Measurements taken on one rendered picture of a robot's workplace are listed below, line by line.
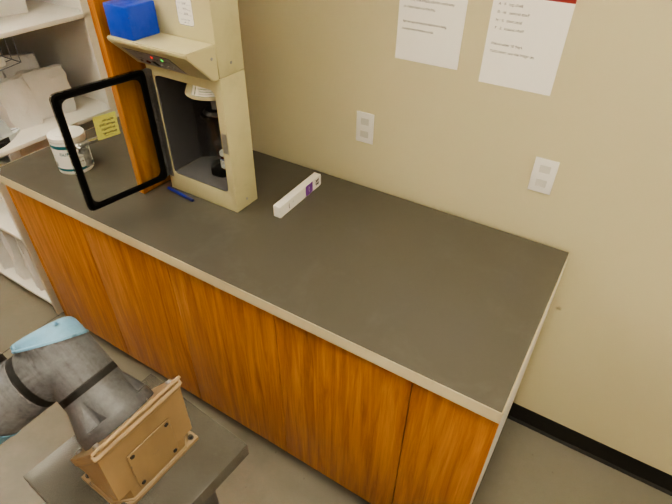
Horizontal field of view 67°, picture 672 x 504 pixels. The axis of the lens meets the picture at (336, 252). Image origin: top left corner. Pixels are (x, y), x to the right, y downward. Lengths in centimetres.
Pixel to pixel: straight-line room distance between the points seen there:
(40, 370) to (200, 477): 38
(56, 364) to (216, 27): 98
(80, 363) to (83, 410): 8
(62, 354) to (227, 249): 75
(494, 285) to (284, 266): 63
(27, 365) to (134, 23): 99
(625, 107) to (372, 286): 83
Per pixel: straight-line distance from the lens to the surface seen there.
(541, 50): 158
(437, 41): 167
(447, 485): 167
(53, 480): 126
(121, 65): 184
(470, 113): 169
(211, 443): 119
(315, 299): 145
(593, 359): 209
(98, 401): 103
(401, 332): 137
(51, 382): 106
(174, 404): 108
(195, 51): 152
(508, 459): 234
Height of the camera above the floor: 194
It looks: 39 degrees down
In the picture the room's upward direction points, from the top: 1 degrees clockwise
